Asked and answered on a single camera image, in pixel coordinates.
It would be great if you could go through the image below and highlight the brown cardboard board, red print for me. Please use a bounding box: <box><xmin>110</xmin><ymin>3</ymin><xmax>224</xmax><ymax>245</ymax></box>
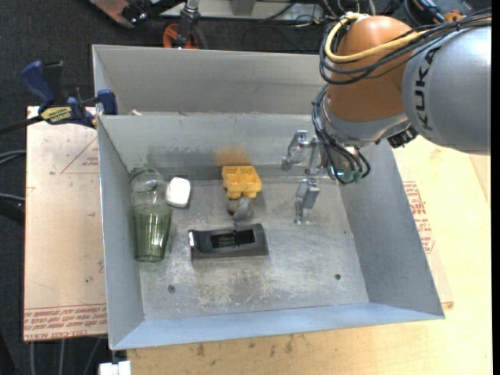
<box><xmin>23</xmin><ymin>105</ymin><xmax>455</xmax><ymax>343</ymax></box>

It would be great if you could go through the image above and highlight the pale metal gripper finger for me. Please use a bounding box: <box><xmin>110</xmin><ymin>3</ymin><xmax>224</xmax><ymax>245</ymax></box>
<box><xmin>293</xmin><ymin>177</ymin><xmax>321</xmax><ymax>226</ymax></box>
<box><xmin>280</xmin><ymin>129</ymin><xmax>320</xmax><ymax>173</ymax></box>

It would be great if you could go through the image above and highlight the grey stone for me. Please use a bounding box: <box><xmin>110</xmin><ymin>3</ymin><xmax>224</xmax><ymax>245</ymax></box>
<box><xmin>227</xmin><ymin>196</ymin><xmax>253</xmax><ymax>223</ymax></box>

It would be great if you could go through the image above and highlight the green glass cup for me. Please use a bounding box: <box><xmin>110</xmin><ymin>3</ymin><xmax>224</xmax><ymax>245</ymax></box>
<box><xmin>132</xmin><ymin>202</ymin><xmax>173</xmax><ymax>263</ymax></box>

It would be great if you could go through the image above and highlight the yellow plastic tray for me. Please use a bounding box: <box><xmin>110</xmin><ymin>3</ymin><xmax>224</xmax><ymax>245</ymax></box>
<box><xmin>220</xmin><ymin>164</ymin><xmax>263</xmax><ymax>200</ymax></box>

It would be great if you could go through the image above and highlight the grey metal bin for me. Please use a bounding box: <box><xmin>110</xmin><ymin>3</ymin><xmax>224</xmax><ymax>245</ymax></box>
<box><xmin>91</xmin><ymin>44</ymin><xmax>446</xmax><ymax>352</ymax></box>

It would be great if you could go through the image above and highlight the white rounded plastic block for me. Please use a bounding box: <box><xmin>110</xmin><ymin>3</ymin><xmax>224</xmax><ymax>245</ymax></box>
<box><xmin>164</xmin><ymin>176</ymin><xmax>192</xmax><ymax>209</ymax></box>

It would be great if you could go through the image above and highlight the clear glass jar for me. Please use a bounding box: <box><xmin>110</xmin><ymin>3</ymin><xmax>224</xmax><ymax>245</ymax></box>
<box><xmin>128</xmin><ymin>166</ymin><xmax>168</xmax><ymax>207</ymax></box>

